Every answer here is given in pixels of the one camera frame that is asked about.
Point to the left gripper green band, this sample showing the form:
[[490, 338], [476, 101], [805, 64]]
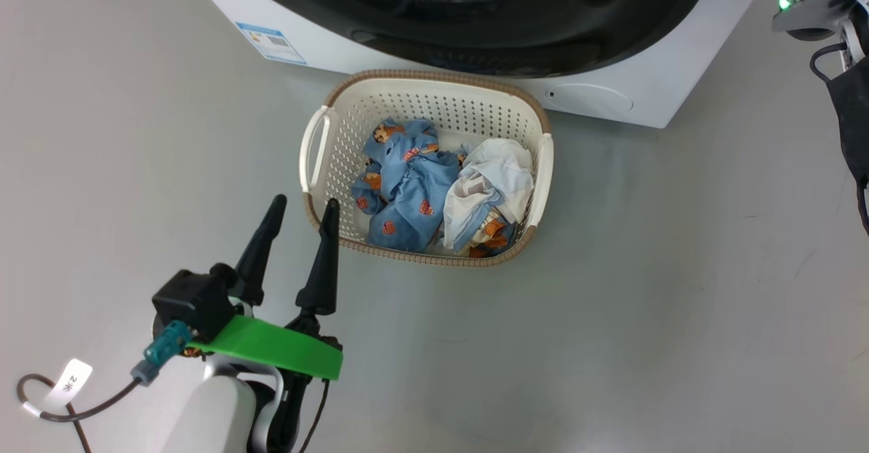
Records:
[[271, 348]]

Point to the blue printed garment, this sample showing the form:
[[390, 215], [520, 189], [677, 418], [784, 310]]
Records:
[[407, 181]]

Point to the white and blue garment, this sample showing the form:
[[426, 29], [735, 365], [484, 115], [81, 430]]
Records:
[[495, 168]]

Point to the black round glass door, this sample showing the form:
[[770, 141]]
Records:
[[475, 32]]

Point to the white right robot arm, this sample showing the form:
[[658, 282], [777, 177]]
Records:
[[848, 100]]

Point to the cream plastic laundry basket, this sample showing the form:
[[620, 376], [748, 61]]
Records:
[[421, 110]]

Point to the white front-load washing machine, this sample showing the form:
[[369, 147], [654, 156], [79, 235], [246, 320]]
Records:
[[645, 93]]

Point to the blue energy label sticker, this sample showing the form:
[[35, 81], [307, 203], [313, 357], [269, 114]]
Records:
[[271, 42]]

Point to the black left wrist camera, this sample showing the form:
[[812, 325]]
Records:
[[193, 300]]

